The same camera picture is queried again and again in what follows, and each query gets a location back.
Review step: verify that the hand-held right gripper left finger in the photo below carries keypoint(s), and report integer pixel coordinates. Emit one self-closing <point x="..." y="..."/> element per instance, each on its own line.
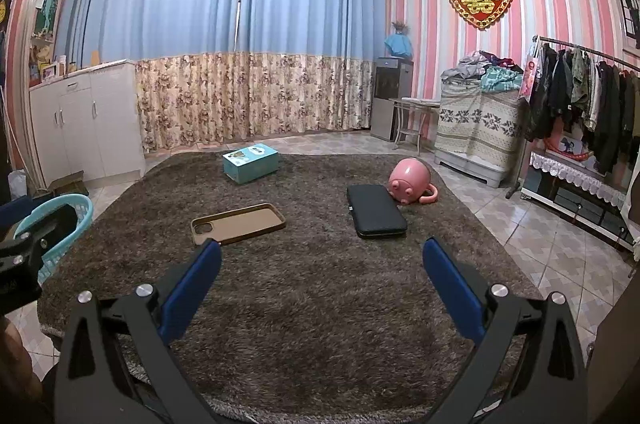
<point x="192" y="289"/>

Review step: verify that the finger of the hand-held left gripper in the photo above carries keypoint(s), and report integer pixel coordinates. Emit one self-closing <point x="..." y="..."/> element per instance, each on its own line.
<point x="12" y="211"/>
<point x="55" y="224"/>

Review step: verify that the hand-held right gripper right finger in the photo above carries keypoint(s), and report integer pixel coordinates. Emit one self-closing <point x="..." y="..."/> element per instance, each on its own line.
<point x="457" y="289"/>

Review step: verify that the teal plastic laundry basket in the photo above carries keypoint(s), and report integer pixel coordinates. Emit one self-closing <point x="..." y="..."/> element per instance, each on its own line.
<point x="85" y="214"/>

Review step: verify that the person's left forearm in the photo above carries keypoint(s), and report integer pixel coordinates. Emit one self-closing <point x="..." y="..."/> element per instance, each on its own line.
<point x="17" y="364"/>

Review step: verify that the white plastic bag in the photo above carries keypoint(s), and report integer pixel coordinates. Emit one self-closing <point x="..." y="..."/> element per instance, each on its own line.
<point x="17" y="184"/>

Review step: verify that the small wooden stool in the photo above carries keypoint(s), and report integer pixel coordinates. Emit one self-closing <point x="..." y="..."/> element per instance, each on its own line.
<point x="67" y="184"/>

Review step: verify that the brown phone case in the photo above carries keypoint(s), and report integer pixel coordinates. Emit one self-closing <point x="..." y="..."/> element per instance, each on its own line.
<point x="237" y="224"/>

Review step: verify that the black rectangular case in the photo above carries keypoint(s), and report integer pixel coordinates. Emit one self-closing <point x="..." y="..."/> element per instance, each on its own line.
<point x="377" y="216"/>

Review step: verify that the white cabinet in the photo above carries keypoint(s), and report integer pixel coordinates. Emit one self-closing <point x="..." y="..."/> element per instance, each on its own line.
<point x="100" y="123"/>

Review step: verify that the pink pig-shaped cup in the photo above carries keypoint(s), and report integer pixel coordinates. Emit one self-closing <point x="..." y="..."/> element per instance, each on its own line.
<point x="410" y="181"/>

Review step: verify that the teal cardboard box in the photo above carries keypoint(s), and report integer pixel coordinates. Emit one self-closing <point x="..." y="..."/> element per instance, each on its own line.
<point x="250" y="162"/>

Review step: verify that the low black media stand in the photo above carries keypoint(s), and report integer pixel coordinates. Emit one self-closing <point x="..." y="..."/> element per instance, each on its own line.
<point x="575" y="206"/>

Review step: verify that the small white bottle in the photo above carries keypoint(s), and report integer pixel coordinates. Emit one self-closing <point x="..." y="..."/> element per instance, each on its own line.
<point x="62" y="64"/>

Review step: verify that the cloth-covered storage chest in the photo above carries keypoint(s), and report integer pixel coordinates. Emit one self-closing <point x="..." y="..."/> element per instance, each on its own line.
<point x="477" y="128"/>

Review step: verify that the brown wooden furniture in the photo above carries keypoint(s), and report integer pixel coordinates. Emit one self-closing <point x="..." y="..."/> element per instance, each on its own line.
<point x="615" y="334"/>

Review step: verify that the white lace cloth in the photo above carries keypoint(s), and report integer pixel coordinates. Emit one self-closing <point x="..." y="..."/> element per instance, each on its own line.
<point x="575" y="174"/>

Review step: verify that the small metal side table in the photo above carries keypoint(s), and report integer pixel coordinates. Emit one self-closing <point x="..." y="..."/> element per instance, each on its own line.
<point x="415" y="121"/>

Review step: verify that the grey water dispenser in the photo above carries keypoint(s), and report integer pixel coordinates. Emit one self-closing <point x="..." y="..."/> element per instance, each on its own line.
<point x="390" y="98"/>

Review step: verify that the row of hanging clothes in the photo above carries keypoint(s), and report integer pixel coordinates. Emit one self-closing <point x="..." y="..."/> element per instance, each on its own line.
<point x="575" y="103"/>

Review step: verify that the pile of clothes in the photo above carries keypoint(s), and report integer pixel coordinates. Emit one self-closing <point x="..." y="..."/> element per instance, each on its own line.
<point x="485" y="71"/>

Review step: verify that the blue floral curtain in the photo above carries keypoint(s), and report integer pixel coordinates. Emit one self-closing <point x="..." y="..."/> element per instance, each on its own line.
<point x="310" y="43"/>
<point x="165" y="28"/>

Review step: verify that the pink printed hanging bag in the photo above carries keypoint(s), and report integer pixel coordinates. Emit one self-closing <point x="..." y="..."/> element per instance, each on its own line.
<point x="529" y="76"/>

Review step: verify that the blue bottle cover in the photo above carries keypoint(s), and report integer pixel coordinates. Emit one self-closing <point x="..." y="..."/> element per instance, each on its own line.
<point x="399" y="45"/>

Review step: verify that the small dried plant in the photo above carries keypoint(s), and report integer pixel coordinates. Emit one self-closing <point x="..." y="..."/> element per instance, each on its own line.
<point x="400" y="26"/>

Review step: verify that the metal clothes rack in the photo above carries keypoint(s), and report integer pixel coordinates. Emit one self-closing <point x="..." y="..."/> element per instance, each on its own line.
<point x="600" y="55"/>

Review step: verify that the small photo frame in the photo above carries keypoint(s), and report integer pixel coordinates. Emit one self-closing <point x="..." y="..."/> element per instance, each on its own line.
<point x="48" y="72"/>

